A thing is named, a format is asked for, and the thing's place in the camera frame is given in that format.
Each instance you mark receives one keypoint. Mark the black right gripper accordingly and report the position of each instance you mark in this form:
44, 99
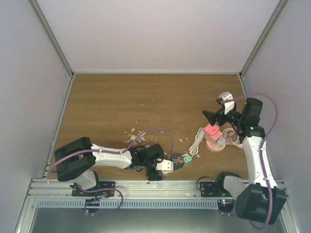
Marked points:
213, 116

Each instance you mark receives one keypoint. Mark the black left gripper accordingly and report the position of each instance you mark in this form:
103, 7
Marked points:
153, 175

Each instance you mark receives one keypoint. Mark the dark green cube plug adapter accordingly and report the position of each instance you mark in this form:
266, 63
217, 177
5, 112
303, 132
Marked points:
178, 161

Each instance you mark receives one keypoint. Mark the light green plug adapter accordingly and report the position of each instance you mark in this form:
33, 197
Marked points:
187, 159

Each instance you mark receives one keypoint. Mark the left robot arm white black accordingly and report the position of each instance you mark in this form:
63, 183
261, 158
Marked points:
73, 160

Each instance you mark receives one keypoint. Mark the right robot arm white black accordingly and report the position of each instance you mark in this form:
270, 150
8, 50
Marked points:
260, 200

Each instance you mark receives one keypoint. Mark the red pink charger plug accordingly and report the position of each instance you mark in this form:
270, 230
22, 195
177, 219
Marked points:
211, 129

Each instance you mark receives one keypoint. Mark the small grey white plug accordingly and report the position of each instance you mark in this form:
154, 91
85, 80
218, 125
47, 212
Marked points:
221, 142

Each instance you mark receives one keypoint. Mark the pink round socket tower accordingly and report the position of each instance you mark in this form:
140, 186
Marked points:
211, 142

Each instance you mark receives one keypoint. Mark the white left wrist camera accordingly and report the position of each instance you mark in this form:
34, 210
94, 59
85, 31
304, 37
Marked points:
165, 165

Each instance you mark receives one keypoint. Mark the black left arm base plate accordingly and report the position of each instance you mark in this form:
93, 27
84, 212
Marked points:
102, 190

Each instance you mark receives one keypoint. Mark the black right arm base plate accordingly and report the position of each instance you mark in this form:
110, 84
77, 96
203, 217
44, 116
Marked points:
209, 188

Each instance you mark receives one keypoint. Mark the slotted grey cable duct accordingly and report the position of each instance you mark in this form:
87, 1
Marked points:
129, 204

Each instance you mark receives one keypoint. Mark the aluminium front rail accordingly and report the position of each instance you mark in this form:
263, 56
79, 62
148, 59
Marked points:
131, 189

